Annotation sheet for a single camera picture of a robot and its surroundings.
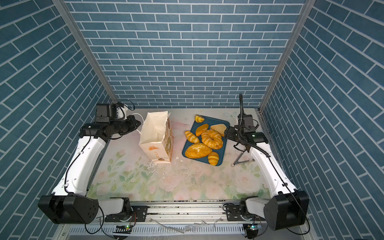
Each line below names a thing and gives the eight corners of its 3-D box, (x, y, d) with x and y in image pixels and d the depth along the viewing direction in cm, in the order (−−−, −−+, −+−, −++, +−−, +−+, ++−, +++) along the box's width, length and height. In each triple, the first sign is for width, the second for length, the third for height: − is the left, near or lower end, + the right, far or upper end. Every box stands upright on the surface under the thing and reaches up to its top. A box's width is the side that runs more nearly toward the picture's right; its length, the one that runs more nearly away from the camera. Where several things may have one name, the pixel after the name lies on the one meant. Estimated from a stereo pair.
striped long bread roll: (183, 136, 106) (182, 133, 103) (187, 132, 108) (187, 129, 105) (195, 145, 101) (195, 143, 98) (199, 141, 103) (199, 138, 100)
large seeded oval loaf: (185, 159, 94) (185, 155, 90) (186, 147, 100) (185, 143, 96) (211, 159, 94) (212, 155, 90) (210, 147, 100) (211, 143, 96)
